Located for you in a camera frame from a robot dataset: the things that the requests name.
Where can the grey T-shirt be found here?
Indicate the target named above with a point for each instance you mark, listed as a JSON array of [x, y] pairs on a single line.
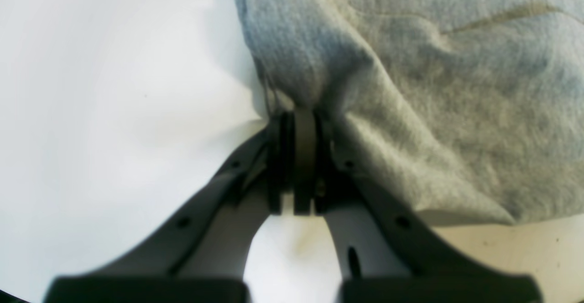
[[470, 111]]

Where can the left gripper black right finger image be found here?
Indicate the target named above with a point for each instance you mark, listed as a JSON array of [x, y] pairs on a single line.
[[386, 253]]

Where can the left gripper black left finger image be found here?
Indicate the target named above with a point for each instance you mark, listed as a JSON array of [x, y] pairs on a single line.
[[199, 254]]

